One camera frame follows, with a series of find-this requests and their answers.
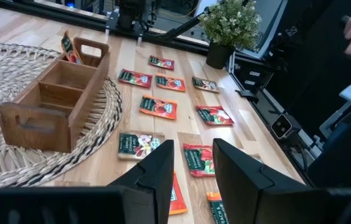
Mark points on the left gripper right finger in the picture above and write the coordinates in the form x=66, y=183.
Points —
x=250, y=193

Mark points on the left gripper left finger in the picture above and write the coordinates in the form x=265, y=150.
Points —
x=150, y=193

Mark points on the orange peach tea packet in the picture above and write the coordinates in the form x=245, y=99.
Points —
x=170, y=82
x=217, y=209
x=177, y=196
x=69, y=49
x=158, y=107

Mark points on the red strawberry tea packet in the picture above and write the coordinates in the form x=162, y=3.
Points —
x=214, y=115
x=198, y=159
x=135, y=77
x=161, y=62

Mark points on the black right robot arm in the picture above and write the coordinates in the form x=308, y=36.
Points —
x=128, y=17

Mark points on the wooden three-compartment tea box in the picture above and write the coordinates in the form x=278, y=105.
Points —
x=85, y=93

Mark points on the dark office chair white armrest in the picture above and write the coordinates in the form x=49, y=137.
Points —
x=343, y=161

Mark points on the black control box white labels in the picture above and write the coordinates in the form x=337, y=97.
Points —
x=256, y=77

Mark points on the grey monitor screen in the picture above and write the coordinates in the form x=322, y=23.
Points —
x=269, y=25

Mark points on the green plant in black pot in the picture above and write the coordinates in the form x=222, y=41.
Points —
x=230, y=21

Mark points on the round woven straw placemat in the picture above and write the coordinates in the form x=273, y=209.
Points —
x=1, y=71

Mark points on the black two-lens table camera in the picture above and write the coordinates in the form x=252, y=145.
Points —
x=282, y=126

